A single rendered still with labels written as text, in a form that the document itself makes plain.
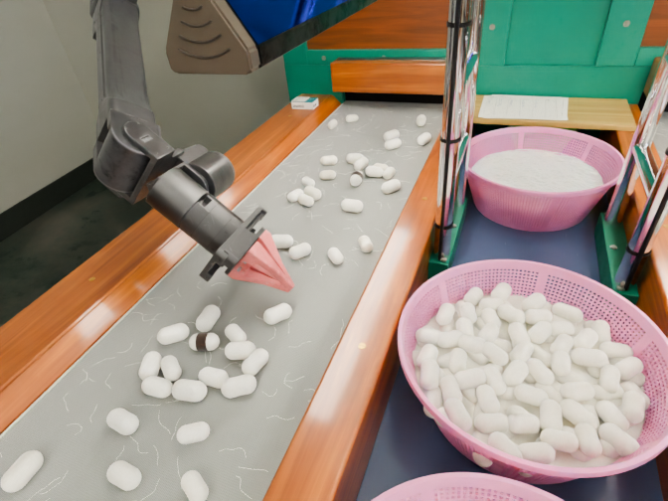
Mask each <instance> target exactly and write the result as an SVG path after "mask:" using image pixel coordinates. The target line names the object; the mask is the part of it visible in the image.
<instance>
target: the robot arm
mask: <svg viewBox="0 0 668 501"><path fill-rule="evenodd" d="M89 14H90V16H91V17H92V38H93V39H95V40H96V58H97V88H98V116H97V121H96V131H95V133H96V143H95V146H94V148H93V150H92V151H93V172H94V175H95V176H96V178H97V179H98V180H99V181H100V182H101V183H102V184H103V185H104V186H105V187H106V188H107V189H109V190H110V191H111V192H113V193H114V194H115V195H116V196H118V197H119V198H122V197H123V198H124V199H126V200H127V201H128V202H129V203H131V204H132V205H134V204H135V203H137V202H138V201H140V200H142V199H143V198H145V197H146V203H148V204H149V205H150V206H151V207H153V208H154V209H155V210H156V211H158V212H159V213H160V214H161V215H163V216H164V217H165V218H166V219H168V220H169V221H170V222H171V223H173V224H174V225H175V226H176V227H178V228H179V229H180V230H182V231H183V232H184V233H185V234H187V235H188V236H189V237H190V238H192V239H193V240H194V241H195V242H197V243H198V244H199V245H200V246H202V247H203V248H204V249H205V250H207V251H208V252H209V253H211V254H212V255H213V256H212V258H211V259H210V260H209V262H208V263H207V265H206V266H205V267H204V269H203V270H202V271H201V273H200V274H199V276H201V277H202V278H203V279H205V280H206V281H207V282H208V281H209V280H210V279H211V278H212V276H213V275H214V273H215V272H216V271H217V270H218V269H219V268H220V267H223V266H225V267H227V269H226V271H225V274H227V275H228V276H229V277H230V278H231V279H237V280H242V281H248V282H253V283H259V284H264V285H267V286H270V287H273V288H276V289H279V290H282V291H285V292H289V291H290V290H291V289H292V288H293V287H294V283H293V281H292V279H291V277H290V275H289V274H288V272H287V270H286V268H285V267H284V265H283V263H282V260H281V258H280V255H279V253H278V250H277V248H276V245H275V243H274V241H273V238H272V236H271V233H270V232H269V231H268V230H266V229H265V228H264V227H261V229H260V230H259V231H258V232H257V233H255V231H256V230H255V229H254V228H253V227H254V226H255V225H256V224H257V223H258V222H259V221H261V220H262V219H263V217H264V216H265V215H266V214H267V210H265V209H264V208H263V207H262V206H258V207H257V208H256V209H255V210H254V211H253V213H252V214H251V215H250V216H249V217H248V218H247V219H246V220H245V221H243V220H242V219H241V218H240V217H239V216H237V215H236V214H235V213H234V212H232V211H231V210H230V209H229V208H228V207H226V206H225V205H224V204H223V203H221V202H220V201H219V200H218V199H217V197H218V196H219V195H221V194H222V193H223V192H224V191H226V190H227V189H228V188H229V187H231V186H232V185H233V183H234V181H235V169H234V166H233V164H232V162H231V161H230V160H229V159H228V157H226V156H225V155H224V154H222V153H220V152H217V151H209V150H208V149H207V148H205V147H204V146H202V145H200V144H196V145H193V146H191V147H188V148H185V149H181V148H178V149H176V150H175V149H174V148H173V147H171V146H170V145H169V144H168V143H167V142H165V141H164V140H163V139H162V137H161V130H160V125H157V124H156V120H155V115H154V112H153V111H152V110H151V107H150V103H149V99H148V92H147V85H146V77H145V70H144V64H143V57H142V49H141V42H140V35H139V26H138V22H139V14H140V12H139V6H138V4H137V0H89Z"/></svg>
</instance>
